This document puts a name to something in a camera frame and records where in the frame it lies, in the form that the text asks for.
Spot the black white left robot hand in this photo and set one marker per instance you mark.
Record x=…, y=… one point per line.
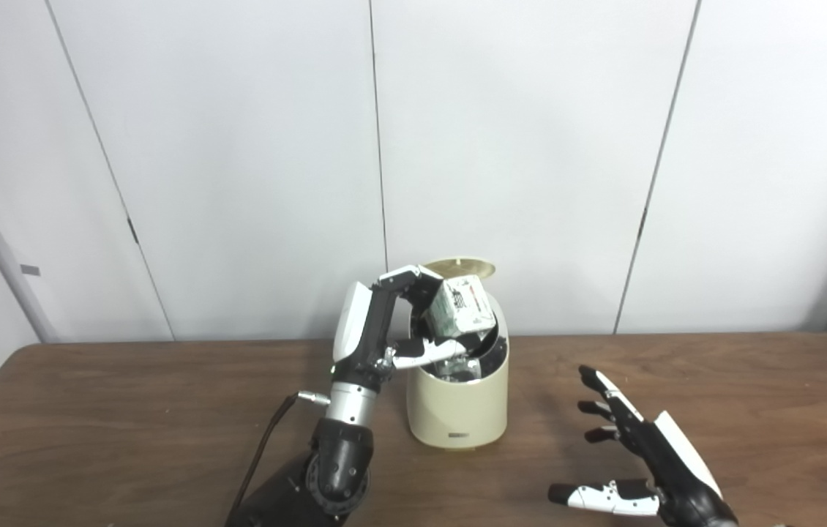
x=366, y=329

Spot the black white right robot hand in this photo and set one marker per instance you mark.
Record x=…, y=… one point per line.
x=666, y=461

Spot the white green milk carton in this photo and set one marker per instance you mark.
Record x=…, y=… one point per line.
x=461, y=311

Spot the cream round bin lid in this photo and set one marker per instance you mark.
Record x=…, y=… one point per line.
x=461, y=267

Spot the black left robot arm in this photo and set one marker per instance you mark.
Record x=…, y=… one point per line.
x=326, y=468

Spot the cream-colored bin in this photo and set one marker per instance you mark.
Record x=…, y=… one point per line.
x=457, y=406

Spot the black bin liner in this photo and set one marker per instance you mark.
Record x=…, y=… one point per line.
x=490, y=359

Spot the small gray wall tag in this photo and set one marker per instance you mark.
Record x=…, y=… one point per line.
x=30, y=269

